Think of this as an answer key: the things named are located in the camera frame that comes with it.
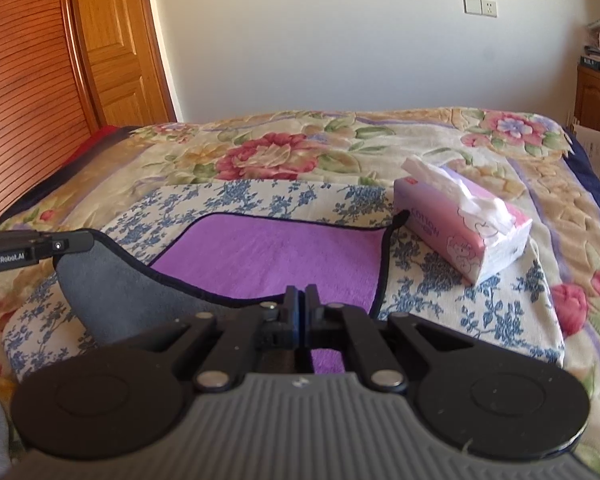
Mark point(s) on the white wall socket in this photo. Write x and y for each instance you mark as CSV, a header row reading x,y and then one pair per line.
x,y
489,8

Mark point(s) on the pink tissue pack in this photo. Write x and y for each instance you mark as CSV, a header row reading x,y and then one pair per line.
x,y
460,230

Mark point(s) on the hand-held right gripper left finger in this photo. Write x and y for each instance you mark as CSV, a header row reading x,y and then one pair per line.
x,y
290,320

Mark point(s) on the white blue-flowered cloth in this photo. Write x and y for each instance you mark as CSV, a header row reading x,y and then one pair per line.
x,y
455,310

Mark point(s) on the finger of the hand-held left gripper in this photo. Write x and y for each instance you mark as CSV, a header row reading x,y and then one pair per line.
x,y
81,242

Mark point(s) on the wooden cabinet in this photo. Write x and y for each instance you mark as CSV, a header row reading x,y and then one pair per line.
x,y
597,105

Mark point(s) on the white cardboard sheet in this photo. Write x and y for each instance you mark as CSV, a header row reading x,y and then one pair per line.
x,y
592,147

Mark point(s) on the dark blue bed sheet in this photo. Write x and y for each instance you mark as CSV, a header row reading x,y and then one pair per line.
x,y
597,195

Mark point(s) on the slatted wooden headboard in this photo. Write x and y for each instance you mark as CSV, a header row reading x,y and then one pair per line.
x,y
25,85

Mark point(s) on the floral blanket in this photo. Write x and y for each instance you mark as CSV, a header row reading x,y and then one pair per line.
x,y
330,135

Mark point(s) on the red cloth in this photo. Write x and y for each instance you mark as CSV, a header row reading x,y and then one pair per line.
x,y
92,145

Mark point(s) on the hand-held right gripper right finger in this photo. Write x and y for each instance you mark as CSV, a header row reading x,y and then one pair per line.
x,y
311,320

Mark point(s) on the purple and grey towel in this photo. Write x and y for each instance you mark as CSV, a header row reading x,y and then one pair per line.
x,y
260,260

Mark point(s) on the wooden door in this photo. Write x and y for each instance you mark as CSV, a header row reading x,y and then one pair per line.
x,y
115,40

